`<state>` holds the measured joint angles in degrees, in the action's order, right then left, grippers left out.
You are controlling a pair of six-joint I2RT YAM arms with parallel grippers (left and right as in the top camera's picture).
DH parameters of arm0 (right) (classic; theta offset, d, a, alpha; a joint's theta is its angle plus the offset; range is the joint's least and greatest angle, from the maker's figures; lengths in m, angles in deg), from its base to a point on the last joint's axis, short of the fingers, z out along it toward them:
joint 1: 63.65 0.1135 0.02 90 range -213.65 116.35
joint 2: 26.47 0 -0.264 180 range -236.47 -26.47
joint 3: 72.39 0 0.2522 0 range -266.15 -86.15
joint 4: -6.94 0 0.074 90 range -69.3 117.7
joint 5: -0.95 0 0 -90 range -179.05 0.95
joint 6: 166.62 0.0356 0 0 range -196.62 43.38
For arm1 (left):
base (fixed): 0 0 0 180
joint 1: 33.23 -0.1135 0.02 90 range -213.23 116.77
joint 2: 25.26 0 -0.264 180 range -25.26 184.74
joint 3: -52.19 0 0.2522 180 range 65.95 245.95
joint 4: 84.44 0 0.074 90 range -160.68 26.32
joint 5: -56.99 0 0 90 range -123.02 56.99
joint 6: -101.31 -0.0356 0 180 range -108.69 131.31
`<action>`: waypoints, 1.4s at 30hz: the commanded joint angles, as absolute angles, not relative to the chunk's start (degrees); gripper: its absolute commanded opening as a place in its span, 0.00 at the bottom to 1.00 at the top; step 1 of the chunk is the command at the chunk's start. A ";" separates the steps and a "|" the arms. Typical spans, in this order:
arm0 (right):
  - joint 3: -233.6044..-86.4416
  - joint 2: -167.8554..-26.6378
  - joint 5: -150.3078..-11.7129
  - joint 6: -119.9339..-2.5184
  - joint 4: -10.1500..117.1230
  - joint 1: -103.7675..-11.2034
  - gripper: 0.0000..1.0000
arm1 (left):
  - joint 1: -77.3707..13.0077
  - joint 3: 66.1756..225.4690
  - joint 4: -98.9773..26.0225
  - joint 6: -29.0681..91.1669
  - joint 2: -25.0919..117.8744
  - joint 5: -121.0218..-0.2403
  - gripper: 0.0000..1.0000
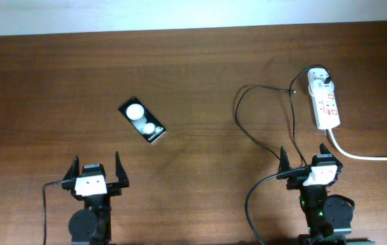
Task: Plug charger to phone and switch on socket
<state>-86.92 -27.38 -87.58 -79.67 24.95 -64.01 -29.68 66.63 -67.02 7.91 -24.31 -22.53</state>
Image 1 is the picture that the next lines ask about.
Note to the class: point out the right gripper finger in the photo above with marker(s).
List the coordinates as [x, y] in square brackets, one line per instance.
[324, 149]
[284, 165]

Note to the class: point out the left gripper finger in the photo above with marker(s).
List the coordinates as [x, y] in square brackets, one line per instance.
[74, 170]
[123, 179]

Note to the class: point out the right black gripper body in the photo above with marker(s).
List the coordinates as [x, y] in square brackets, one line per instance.
[296, 182]

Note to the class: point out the black smartphone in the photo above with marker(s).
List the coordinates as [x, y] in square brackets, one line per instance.
[143, 120]

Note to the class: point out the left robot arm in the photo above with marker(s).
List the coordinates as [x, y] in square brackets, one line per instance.
[92, 224]

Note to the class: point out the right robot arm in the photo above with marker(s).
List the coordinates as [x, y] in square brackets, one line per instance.
[328, 217]

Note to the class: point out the white usb charger adapter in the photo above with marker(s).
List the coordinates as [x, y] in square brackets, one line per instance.
[320, 82]

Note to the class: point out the white power strip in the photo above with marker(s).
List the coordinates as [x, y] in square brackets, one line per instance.
[325, 111]

